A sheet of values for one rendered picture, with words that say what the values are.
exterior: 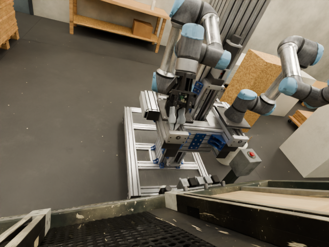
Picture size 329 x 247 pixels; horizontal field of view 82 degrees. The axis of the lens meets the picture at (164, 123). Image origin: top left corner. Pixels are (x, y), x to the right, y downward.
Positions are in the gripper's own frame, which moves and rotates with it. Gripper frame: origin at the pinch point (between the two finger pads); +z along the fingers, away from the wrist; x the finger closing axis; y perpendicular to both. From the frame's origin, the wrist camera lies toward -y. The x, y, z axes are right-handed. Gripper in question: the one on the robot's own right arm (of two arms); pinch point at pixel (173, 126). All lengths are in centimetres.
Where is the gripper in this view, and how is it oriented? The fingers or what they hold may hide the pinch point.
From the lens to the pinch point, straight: 72.5
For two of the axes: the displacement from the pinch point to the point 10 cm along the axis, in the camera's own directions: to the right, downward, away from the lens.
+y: 3.0, 2.6, -9.2
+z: -1.6, 9.6, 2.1
